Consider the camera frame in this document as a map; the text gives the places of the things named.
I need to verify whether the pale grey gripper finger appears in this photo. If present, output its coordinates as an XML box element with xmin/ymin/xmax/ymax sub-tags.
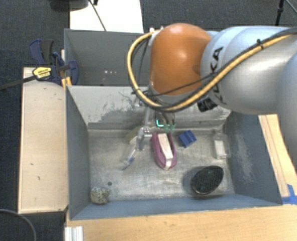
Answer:
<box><xmin>139</xmin><ymin>128</ymin><xmax>153</xmax><ymax>152</ymax></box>
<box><xmin>121</xmin><ymin>131</ymin><xmax>145</xmax><ymax>171</ymax></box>

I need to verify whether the olive yellow flat object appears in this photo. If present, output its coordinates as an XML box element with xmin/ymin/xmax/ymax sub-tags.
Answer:
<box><xmin>125</xmin><ymin>126</ymin><xmax>142</xmax><ymax>145</ymax></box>

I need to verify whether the purple and white oblong object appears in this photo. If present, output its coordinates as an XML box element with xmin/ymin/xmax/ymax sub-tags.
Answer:
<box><xmin>150</xmin><ymin>132</ymin><xmax>178</xmax><ymax>171</ymax></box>

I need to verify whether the grey metal bin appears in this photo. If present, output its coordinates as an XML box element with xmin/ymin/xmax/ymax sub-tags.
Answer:
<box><xmin>63</xmin><ymin>28</ymin><xmax>283</xmax><ymax>221</ymax></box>

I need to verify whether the blue ridged block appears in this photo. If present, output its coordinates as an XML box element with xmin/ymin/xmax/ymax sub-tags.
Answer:
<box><xmin>178</xmin><ymin>130</ymin><xmax>197</xmax><ymax>149</ymax></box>

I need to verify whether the speckled beige stone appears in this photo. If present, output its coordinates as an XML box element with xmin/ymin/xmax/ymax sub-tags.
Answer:
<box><xmin>90</xmin><ymin>186</ymin><xmax>112</xmax><ymax>205</ymax></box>

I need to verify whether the clear glass bottle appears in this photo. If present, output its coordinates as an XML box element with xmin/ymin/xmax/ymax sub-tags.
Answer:
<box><xmin>212</xmin><ymin>131</ymin><xmax>231</xmax><ymax>160</ymax></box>

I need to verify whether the pale wood board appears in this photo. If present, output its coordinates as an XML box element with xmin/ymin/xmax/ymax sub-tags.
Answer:
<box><xmin>17</xmin><ymin>67</ymin><xmax>69</xmax><ymax>214</ymax></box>

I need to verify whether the black cylinder on white bracket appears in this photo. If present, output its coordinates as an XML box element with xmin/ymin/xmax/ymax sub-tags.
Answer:
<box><xmin>196</xmin><ymin>97</ymin><xmax>218</xmax><ymax>113</ymax></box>

